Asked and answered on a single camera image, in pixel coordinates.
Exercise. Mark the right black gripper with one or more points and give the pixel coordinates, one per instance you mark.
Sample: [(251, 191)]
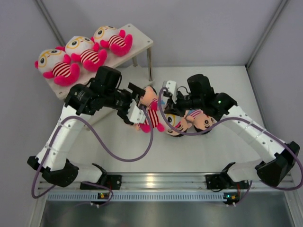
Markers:
[(173, 109)]

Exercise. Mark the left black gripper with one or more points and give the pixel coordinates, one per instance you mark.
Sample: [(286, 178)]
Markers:
[(122, 113)]

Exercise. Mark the panda plush with glasses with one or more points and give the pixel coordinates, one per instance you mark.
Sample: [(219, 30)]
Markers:
[(158, 122), (56, 64), (116, 40), (87, 52)]

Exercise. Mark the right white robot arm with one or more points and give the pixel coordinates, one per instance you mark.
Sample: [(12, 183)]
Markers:
[(276, 157)]

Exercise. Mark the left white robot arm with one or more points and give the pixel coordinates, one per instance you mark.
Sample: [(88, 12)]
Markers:
[(71, 132)]

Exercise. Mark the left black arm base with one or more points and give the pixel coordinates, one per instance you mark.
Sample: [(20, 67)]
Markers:
[(110, 181)]

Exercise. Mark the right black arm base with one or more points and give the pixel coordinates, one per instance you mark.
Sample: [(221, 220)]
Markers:
[(218, 182)]

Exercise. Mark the boy plush near shelf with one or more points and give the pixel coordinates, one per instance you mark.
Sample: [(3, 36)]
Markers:
[(151, 99)]

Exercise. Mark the white two-tier shelf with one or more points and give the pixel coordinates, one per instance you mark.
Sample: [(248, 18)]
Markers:
[(79, 74)]

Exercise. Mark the boy plush face up centre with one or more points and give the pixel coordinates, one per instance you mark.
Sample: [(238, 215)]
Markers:
[(177, 128)]

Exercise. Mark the boy plush face up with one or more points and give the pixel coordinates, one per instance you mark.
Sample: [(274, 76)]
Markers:
[(177, 128), (200, 120)]

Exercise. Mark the boy plush face up right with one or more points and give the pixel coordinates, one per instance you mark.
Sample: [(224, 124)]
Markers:
[(200, 120)]

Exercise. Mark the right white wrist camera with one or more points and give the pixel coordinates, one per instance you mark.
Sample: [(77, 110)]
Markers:
[(171, 90)]

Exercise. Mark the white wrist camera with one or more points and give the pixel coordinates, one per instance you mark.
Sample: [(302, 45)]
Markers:
[(135, 114), (171, 90)]

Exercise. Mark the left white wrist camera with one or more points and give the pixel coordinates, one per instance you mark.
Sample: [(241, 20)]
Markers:
[(135, 114)]

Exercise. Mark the aluminium mounting rail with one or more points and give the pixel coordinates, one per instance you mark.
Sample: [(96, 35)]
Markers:
[(144, 181)]

